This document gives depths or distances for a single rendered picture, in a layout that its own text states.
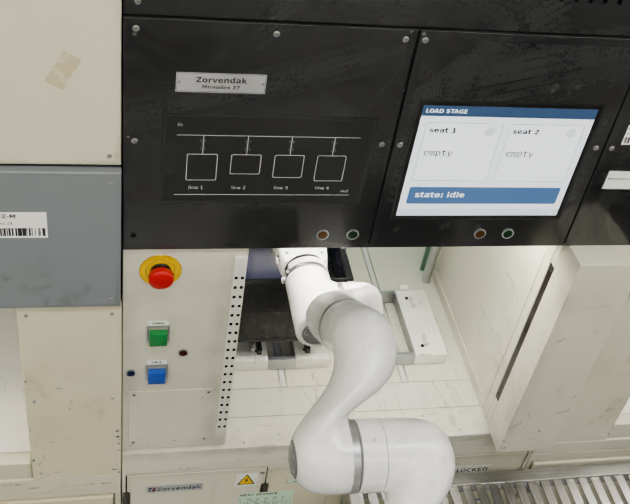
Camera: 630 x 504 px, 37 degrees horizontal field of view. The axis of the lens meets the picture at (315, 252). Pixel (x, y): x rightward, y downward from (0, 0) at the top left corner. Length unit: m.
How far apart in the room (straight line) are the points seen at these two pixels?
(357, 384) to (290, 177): 0.34
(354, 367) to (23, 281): 0.55
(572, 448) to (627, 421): 0.13
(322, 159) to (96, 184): 0.33
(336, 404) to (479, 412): 0.84
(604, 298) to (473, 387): 0.48
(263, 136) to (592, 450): 1.18
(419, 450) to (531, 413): 0.67
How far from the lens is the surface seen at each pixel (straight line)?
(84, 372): 1.69
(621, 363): 1.98
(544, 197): 1.57
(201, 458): 1.91
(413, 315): 2.17
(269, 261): 2.00
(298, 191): 1.43
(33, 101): 1.32
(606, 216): 1.65
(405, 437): 1.28
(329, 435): 1.25
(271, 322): 1.92
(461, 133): 1.43
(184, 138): 1.35
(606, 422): 2.14
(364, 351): 1.28
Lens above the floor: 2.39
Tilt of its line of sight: 41 degrees down
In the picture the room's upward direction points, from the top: 11 degrees clockwise
